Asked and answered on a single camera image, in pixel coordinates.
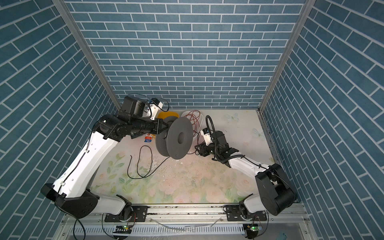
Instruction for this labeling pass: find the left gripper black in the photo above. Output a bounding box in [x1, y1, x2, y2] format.
[129, 117, 170, 134]

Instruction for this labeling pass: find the grey perforated cable spool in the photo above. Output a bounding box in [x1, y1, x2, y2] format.
[156, 116, 194, 160]

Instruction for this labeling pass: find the black cable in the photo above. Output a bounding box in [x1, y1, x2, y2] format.
[127, 145, 199, 180]

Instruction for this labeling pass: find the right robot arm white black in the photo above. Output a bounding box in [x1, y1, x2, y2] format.
[195, 128, 297, 220]

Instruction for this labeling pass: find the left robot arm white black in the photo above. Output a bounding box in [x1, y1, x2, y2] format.
[41, 94, 167, 222]

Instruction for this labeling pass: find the pencil box blue white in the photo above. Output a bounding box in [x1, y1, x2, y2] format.
[145, 134, 154, 143]

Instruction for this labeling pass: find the yellow plastic tub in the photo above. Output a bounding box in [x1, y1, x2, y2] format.
[157, 111, 179, 120]

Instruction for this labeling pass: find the white plastic tub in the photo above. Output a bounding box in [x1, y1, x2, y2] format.
[181, 110, 204, 139]

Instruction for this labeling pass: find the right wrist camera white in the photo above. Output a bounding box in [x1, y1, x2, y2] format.
[200, 128, 213, 146]

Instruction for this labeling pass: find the red cable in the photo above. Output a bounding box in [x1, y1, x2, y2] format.
[183, 109, 202, 136]

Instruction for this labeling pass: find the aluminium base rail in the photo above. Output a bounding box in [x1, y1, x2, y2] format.
[53, 204, 317, 240]

